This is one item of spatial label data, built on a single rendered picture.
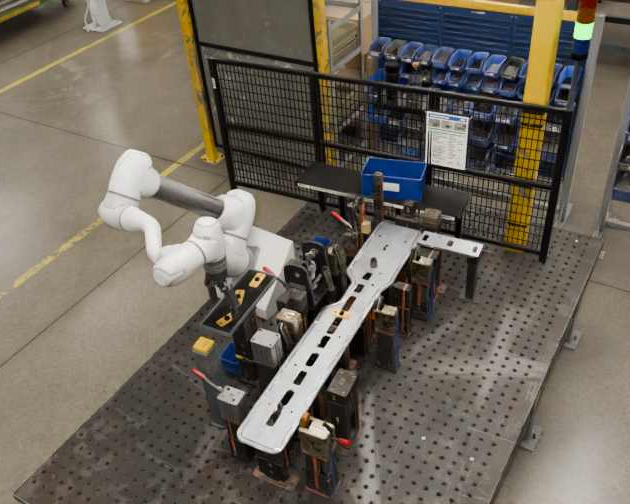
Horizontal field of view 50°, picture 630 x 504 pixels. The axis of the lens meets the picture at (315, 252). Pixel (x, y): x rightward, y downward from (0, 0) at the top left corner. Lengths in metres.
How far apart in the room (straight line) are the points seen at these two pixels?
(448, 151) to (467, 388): 1.16
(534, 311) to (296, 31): 2.57
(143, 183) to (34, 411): 1.86
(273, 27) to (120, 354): 2.43
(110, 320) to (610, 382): 3.02
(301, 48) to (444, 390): 2.78
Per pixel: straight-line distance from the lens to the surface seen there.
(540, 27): 3.10
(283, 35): 4.95
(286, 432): 2.48
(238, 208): 3.14
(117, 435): 3.02
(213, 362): 2.63
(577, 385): 4.04
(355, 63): 6.28
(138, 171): 2.80
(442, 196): 3.47
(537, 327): 3.29
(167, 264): 2.29
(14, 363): 4.58
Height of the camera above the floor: 2.98
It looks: 39 degrees down
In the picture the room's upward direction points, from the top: 5 degrees counter-clockwise
